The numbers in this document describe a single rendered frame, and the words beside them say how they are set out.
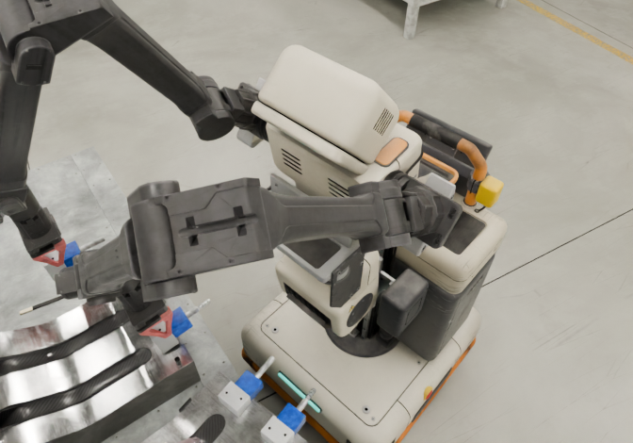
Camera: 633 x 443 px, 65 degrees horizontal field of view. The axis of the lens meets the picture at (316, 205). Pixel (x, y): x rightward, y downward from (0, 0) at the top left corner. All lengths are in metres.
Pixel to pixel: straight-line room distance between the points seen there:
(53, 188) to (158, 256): 1.16
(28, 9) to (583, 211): 2.54
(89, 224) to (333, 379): 0.87
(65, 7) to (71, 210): 0.90
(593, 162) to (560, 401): 1.46
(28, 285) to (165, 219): 0.96
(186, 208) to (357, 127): 0.40
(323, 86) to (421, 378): 1.14
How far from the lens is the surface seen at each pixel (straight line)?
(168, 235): 0.47
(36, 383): 1.12
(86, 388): 1.11
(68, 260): 1.21
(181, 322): 1.04
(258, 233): 0.44
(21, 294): 1.40
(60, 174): 1.66
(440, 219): 0.86
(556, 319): 2.33
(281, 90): 0.85
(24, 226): 1.12
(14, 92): 0.80
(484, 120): 3.19
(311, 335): 1.75
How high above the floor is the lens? 1.82
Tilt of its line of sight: 47 degrees down
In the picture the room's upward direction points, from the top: 1 degrees clockwise
